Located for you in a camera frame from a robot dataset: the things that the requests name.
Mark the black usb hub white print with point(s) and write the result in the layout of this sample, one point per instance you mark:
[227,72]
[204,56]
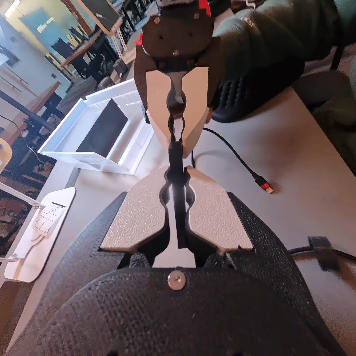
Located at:
[175,155]

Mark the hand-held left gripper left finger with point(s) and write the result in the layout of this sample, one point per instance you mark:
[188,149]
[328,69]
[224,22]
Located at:
[136,217]

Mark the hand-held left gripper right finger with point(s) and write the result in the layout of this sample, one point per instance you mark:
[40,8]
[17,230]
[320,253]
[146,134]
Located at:
[217,217]

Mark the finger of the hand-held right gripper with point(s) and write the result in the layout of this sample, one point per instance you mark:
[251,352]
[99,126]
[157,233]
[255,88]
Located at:
[157,94]
[197,94]

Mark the clear plastic bin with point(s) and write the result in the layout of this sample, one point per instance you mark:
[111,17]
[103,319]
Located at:
[69,125]

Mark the person's right forearm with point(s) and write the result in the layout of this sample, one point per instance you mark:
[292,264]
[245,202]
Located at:
[278,36]

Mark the black quilted cushion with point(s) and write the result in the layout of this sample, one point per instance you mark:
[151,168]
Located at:
[250,100]

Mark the white button pad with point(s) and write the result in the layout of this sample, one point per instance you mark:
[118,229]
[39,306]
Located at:
[47,219]

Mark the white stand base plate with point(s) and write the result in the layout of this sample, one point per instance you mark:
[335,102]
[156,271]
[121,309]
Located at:
[30,264]

